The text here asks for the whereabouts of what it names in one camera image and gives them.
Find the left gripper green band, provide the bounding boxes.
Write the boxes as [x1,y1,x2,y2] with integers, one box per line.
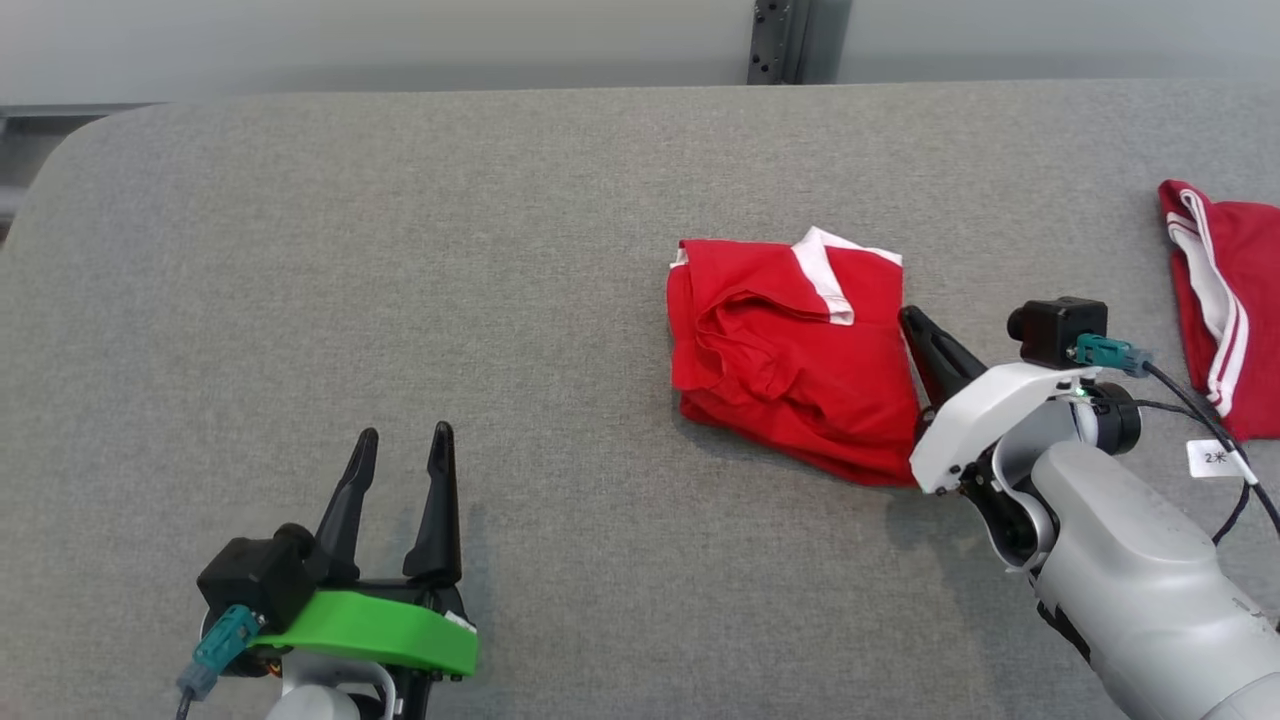
[250,421,481,683]

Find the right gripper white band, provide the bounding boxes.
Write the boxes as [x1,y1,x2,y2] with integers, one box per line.
[898,305,1101,496]

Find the red garment with white collar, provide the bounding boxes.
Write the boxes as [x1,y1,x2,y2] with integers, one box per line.
[667,226,921,489]

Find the red white striped sports garment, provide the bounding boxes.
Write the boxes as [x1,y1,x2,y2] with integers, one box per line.
[1158,180,1280,441]

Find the right camera cable teal plug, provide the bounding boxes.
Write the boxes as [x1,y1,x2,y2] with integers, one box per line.
[1070,335,1280,531]

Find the camera cable teal plug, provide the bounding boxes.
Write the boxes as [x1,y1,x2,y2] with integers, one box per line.
[1070,335,1280,531]
[175,605,263,720]

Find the left camera cable teal plug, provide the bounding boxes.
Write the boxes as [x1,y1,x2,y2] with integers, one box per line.
[175,605,263,720]

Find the white cable label tag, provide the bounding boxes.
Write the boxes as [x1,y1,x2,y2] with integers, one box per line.
[1187,438,1251,479]

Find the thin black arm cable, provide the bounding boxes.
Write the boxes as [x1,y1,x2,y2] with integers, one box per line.
[1135,400,1253,546]

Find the grey metal partition post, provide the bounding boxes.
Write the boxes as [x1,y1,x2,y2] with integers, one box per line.
[747,0,851,86]

